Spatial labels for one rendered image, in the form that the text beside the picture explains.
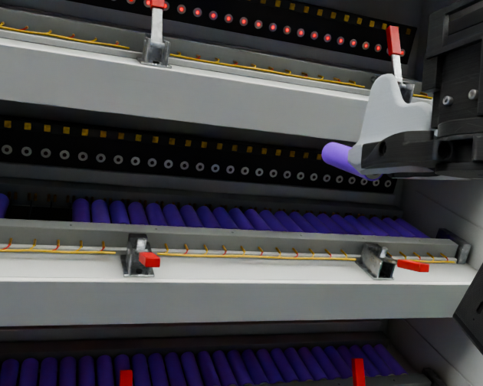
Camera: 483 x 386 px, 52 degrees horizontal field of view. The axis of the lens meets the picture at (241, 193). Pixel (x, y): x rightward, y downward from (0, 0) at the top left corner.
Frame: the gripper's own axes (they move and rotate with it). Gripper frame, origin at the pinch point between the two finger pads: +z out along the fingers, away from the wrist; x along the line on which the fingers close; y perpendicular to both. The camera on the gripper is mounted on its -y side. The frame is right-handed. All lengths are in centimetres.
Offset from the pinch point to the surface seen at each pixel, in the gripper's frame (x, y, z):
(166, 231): 9.6, -6.4, 21.0
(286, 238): -3.6, -6.3, 20.7
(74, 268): 18.3, -10.1, 18.5
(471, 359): -30.1, -20.0, 19.7
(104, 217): 15.5, -5.6, 24.6
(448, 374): -29.9, -23.1, 23.1
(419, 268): -13.3, -7.9, 10.6
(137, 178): 11.3, -0.8, 33.0
